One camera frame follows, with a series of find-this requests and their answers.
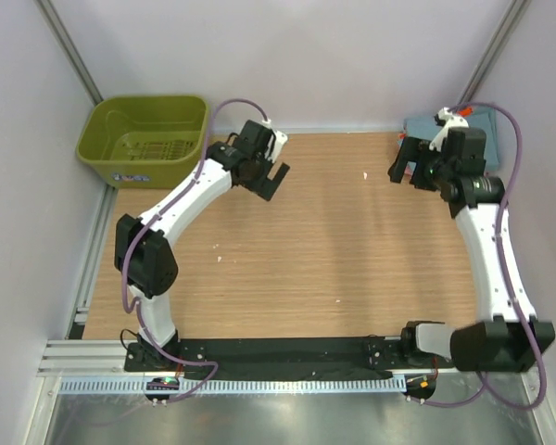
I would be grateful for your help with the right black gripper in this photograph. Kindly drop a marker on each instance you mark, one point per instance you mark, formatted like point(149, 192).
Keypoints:
point(413, 150)

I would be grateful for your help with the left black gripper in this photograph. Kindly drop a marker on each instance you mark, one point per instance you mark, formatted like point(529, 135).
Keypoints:
point(266, 187)

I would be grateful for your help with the grey-blue t shirt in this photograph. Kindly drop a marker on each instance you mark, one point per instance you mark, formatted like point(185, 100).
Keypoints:
point(481, 132)

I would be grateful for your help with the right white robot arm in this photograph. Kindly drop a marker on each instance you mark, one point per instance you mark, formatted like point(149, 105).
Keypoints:
point(506, 335)

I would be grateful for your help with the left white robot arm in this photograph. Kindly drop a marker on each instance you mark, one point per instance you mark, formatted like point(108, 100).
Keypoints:
point(144, 244)

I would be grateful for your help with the olive green plastic basket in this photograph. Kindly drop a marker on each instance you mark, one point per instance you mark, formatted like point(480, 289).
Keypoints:
point(144, 141)

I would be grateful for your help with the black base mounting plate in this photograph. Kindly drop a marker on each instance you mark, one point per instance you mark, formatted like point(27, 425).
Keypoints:
point(305, 359)

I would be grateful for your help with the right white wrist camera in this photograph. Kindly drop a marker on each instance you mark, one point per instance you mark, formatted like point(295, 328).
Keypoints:
point(447, 120)

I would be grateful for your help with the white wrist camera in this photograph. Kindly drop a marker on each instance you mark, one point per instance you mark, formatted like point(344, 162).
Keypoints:
point(447, 120)
point(277, 142)

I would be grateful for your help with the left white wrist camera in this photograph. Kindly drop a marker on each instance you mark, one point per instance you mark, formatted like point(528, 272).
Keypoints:
point(277, 142)

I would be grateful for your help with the right corner aluminium post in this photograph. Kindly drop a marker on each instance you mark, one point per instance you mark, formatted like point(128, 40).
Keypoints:
point(500, 37)

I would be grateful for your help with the corner aluminium post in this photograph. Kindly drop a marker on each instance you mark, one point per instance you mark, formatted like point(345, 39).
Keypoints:
point(500, 37)
point(69, 48)

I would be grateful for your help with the white slotted cable duct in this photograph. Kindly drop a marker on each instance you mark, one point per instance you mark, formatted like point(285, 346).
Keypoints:
point(149, 385)

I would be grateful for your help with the aluminium frame rail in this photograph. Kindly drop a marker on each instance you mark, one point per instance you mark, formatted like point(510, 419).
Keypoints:
point(75, 356)

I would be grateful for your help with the left corner aluminium post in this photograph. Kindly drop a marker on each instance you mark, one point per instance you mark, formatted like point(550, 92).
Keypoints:
point(69, 48)

